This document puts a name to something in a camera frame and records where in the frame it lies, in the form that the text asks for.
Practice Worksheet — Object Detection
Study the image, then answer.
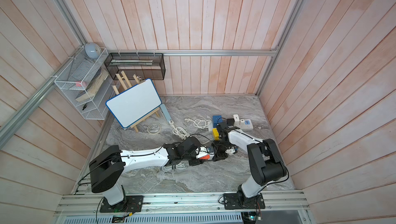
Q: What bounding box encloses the white bundled cable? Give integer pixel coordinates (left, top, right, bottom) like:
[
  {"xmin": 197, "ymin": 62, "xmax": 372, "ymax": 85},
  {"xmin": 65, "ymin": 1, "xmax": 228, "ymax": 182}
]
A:
[{"xmin": 162, "ymin": 162, "xmax": 188, "ymax": 172}]

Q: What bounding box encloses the black mesh basket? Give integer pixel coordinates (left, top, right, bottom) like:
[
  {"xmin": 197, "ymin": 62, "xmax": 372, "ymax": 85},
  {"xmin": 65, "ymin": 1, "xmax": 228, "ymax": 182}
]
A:
[{"xmin": 104, "ymin": 52, "xmax": 166, "ymax": 80}]

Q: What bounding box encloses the grey round speaker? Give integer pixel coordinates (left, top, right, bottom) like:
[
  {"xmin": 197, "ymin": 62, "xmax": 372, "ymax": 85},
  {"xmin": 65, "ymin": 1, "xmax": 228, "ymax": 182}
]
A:
[{"xmin": 84, "ymin": 43, "xmax": 102, "ymax": 60}]

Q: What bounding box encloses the white coiled cable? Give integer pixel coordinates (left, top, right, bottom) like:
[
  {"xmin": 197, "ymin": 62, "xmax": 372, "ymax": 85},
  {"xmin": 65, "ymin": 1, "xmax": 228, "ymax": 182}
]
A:
[{"xmin": 170, "ymin": 117, "xmax": 212, "ymax": 141}]

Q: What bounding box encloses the blue cube socket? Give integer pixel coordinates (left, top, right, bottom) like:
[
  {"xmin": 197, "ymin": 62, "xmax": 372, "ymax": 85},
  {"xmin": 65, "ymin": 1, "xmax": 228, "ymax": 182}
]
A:
[{"xmin": 212, "ymin": 115, "xmax": 223, "ymax": 128}]

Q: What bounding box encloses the red cube socket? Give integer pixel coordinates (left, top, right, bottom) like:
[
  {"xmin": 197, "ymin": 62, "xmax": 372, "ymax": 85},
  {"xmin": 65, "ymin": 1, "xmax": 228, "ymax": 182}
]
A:
[{"xmin": 196, "ymin": 151, "xmax": 210, "ymax": 160}]

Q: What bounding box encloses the yellow cube socket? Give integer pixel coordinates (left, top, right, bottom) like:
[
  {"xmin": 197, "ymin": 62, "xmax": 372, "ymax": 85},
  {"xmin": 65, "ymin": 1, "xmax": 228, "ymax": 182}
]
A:
[{"xmin": 212, "ymin": 128, "xmax": 221, "ymax": 141}]

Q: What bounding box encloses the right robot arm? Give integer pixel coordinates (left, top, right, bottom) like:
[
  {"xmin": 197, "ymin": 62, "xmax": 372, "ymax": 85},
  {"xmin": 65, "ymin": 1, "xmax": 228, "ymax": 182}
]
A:
[{"xmin": 211, "ymin": 127, "xmax": 289, "ymax": 204}]

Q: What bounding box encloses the wooden block on shelf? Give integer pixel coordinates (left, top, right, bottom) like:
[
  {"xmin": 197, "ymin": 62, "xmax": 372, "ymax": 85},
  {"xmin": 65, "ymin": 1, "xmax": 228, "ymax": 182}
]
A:
[{"xmin": 75, "ymin": 68, "xmax": 109, "ymax": 102}]

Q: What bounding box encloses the white wire shelf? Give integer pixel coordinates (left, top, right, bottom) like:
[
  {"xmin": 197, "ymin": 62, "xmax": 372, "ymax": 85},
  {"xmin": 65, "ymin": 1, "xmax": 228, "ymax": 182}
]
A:
[{"xmin": 55, "ymin": 47, "xmax": 119, "ymax": 121}]

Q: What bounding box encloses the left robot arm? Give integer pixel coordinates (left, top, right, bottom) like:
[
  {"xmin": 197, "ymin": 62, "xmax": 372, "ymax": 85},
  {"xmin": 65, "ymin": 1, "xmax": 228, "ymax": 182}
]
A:
[{"xmin": 89, "ymin": 137, "xmax": 206, "ymax": 205}]

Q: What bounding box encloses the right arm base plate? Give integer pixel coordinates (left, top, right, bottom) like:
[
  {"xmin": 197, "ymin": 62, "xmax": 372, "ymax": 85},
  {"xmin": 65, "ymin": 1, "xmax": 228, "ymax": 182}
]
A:
[{"xmin": 222, "ymin": 192, "xmax": 266, "ymax": 210}]

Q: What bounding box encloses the whiteboard with blue frame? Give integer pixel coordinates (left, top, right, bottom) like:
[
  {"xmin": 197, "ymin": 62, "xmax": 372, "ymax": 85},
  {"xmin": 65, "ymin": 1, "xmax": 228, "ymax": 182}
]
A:
[{"xmin": 106, "ymin": 78, "xmax": 162, "ymax": 128}]

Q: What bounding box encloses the white power strip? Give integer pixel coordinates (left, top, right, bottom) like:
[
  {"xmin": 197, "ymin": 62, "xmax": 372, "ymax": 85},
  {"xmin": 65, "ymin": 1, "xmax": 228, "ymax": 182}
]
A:
[{"xmin": 209, "ymin": 118, "xmax": 253, "ymax": 131}]

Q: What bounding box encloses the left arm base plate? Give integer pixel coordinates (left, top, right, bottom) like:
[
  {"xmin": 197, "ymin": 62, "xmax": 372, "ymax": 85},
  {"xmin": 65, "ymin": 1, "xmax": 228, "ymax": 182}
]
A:
[{"xmin": 99, "ymin": 195, "xmax": 144, "ymax": 213}]

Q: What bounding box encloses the wooden easel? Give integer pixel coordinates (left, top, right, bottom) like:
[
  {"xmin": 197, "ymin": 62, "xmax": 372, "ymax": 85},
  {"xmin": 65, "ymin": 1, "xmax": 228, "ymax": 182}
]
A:
[{"xmin": 106, "ymin": 71, "xmax": 162, "ymax": 132}]

